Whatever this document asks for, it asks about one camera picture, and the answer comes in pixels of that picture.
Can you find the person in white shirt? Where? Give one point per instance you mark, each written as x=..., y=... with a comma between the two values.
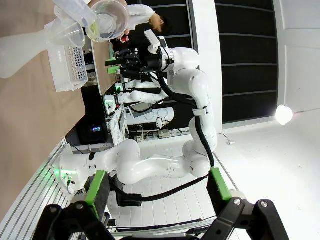
x=142, y=15

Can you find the white lab robot arm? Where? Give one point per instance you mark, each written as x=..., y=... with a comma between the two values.
x=145, y=96

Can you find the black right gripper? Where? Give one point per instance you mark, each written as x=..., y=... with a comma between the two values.
x=147, y=63

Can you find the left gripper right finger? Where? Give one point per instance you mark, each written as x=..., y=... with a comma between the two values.
x=217, y=190

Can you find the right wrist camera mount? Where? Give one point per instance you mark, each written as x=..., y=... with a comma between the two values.
x=151, y=40

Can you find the clear graduated cylinder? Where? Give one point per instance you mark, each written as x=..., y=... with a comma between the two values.
x=75, y=10

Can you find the clear beaker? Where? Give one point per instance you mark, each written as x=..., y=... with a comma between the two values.
x=112, y=20

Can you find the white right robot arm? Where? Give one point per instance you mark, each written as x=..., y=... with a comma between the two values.
x=200, y=87

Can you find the aluminium table frame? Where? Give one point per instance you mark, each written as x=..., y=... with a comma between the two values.
x=37, y=185

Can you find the black computer with blue light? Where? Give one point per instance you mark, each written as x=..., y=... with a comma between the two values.
x=92, y=132

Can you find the translucent plastic conical flask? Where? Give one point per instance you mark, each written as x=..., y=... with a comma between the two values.
x=15, y=50

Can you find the white perforated plastic basket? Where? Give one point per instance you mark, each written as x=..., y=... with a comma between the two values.
x=62, y=70

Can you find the translucent plastic funnel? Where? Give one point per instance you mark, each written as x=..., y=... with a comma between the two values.
x=67, y=32

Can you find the person's left hand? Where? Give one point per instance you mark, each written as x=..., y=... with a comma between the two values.
x=127, y=30

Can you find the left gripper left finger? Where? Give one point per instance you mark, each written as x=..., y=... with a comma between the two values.
x=97, y=195

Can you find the grey power strip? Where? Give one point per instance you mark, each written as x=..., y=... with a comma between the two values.
x=166, y=133

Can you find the round white lamp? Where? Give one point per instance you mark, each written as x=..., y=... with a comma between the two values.
x=283, y=115

